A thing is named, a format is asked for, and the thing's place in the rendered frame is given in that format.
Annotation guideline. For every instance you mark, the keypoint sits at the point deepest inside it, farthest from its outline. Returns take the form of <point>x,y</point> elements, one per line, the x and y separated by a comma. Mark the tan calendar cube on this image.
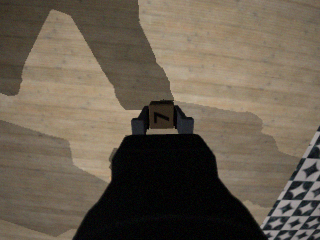
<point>161,115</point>

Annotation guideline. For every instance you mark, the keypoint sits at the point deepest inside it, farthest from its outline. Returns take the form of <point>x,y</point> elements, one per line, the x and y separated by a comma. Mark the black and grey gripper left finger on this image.
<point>141,124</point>

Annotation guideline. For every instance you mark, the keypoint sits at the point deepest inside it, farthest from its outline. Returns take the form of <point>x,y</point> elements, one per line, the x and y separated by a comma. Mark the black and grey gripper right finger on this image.
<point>183,124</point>

